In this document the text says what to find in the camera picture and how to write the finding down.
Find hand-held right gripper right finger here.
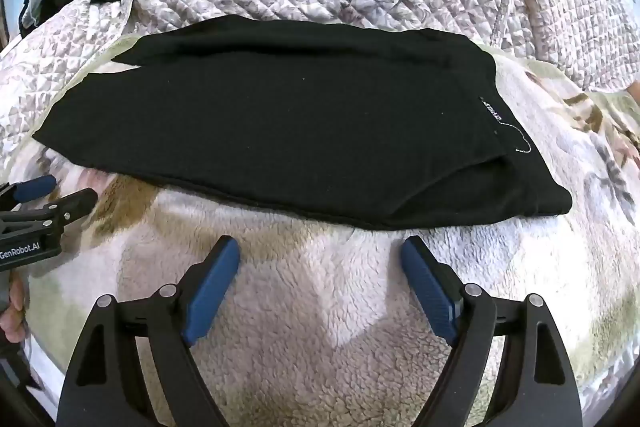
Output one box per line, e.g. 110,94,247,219
400,235,583,427

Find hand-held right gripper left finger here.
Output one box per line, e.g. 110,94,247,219
57,235,241,427

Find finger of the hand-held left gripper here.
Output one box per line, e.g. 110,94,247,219
0,188,99,234
0,174,58,208

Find black pants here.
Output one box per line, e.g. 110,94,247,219
32,14,573,231

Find person's left hand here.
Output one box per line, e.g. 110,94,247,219
0,278,27,345

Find floral fleece blanket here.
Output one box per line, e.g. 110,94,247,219
0,34,640,427

